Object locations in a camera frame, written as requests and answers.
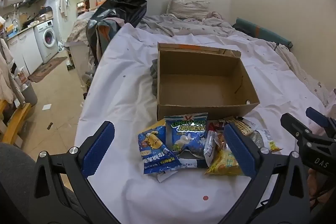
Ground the green rolled mat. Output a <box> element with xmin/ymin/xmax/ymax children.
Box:
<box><xmin>234</xmin><ymin>17</ymin><xmax>293</xmax><ymax>49</ymax></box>

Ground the yellow wooden frame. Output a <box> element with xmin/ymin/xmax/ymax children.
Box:
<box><xmin>0</xmin><ymin>99</ymin><xmax>32</xmax><ymax>146</ymax></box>

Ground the dark blue ghost snack packet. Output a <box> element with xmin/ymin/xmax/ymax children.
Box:
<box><xmin>164</xmin><ymin>112</ymin><xmax>209</xmax><ymax>159</ymax></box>

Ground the brown cardboard box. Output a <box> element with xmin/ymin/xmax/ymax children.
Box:
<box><xmin>157</xmin><ymin>42</ymin><xmax>260</xmax><ymax>122</ymax></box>

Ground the white washing machine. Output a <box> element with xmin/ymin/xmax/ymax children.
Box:
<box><xmin>34</xmin><ymin>20</ymin><xmax>59</xmax><ymax>64</ymax></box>

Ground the floral pillow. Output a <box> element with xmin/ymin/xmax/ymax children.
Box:
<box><xmin>167</xmin><ymin>0</ymin><xmax>210</xmax><ymax>20</ymax></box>

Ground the red white snack packet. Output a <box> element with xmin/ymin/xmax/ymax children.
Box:
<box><xmin>251</xmin><ymin>121</ymin><xmax>283</xmax><ymax>154</ymax></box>

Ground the plain white snack packet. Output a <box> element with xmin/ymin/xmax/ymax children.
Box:
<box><xmin>156</xmin><ymin>170</ymin><xmax>179</xmax><ymax>182</ymax></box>

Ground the pale hanging garment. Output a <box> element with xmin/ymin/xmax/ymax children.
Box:
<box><xmin>0</xmin><ymin>38</ymin><xmax>16</xmax><ymax>104</ymax></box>

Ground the white hanging towel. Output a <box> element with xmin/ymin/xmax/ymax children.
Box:
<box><xmin>59</xmin><ymin>0</ymin><xmax>71</xmax><ymax>20</ymax></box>

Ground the person's right hand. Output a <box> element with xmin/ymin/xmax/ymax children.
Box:
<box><xmin>307</xmin><ymin>168</ymin><xmax>336</xmax><ymax>214</ymax></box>

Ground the pink crumpled cloth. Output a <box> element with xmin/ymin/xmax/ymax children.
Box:
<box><xmin>205</xmin><ymin>11</ymin><xmax>223</xmax><ymax>20</ymax></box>

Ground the yellow snack packet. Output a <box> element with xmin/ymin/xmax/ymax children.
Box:
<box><xmin>205</xmin><ymin>149</ymin><xmax>244</xmax><ymax>177</ymax></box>

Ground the patterned floor rug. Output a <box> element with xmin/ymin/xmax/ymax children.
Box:
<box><xmin>28</xmin><ymin>56</ymin><xmax>68</xmax><ymax>83</ymax></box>

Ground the small red brown packet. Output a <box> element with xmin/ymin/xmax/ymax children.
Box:
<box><xmin>207</xmin><ymin>119</ymin><xmax>229</xmax><ymax>151</ymax></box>

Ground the slim white snack packet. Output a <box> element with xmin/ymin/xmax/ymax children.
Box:
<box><xmin>203</xmin><ymin>131</ymin><xmax>218</xmax><ymax>169</ymax></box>

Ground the blue cartoon snack packet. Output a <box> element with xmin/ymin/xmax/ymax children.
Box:
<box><xmin>138</xmin><ymin>126</ymin><xmax>181</xmax><ymax>175</ymax></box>

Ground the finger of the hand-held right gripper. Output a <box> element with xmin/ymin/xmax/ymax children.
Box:
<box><xmin>280</xmin><ymin>112</ymin><xmax>313</xmax><ymax>141</ymax></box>
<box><xmin>306</xmin><ymin>107</ymin><xmax>336</xmax><ymax>133</ymax></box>

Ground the white base cabinet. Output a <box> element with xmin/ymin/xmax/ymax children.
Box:
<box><xmin>7</xmin><ymin>28</ymin><xmax>44</xmax><ymax>75</ymax></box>

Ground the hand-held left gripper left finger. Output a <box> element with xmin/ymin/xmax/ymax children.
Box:
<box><xmin>34</xmin><ymin>120</ymin><xmax>121</xmax><ymax>224</ymax></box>

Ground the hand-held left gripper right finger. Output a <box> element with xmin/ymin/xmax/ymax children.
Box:
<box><xmin>218</xmin><ymin>123</ymin><xmax>311</xmax><ymax>224</ymax></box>

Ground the beige floral quilt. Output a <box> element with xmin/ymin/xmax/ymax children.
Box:
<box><xmin>64</xmin><ymin>10</ymin><xmax>105</xmax><ymax>46</ymax></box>

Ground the teal orange bag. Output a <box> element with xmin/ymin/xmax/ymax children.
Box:
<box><xmin>96</xmin><ymin>21</ymin><xmax>116</xmax><ymax>62</ymax></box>

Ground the white blue small packet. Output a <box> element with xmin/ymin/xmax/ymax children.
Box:
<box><xmin>178</xmin><ymin>157</ymin><xmax>208</xmax><ymax>169</ymax></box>

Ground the tan bear snack packet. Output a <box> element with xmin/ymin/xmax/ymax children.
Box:
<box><xmin>227</xmin><ymin>116</ymin><xmax>255</xmax><ymax>137</ymax></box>

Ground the grey trash bin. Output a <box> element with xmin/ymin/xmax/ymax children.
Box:
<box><xmin>21</xmin><ymin>81</ymin><xmax>38</xmax><ymax>106</ymax></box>

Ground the grey cloth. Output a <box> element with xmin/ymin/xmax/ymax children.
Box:
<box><xmin>150</xmin><ymin>58</ymin><xmax>159</xmax><ymax>95</ymax></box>

